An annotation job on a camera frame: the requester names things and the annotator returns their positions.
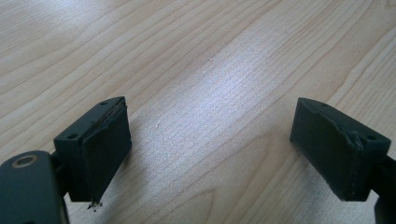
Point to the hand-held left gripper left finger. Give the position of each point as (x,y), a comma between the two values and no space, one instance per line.
(93,149)

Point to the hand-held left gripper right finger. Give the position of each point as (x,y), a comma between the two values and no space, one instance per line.
(336,146)

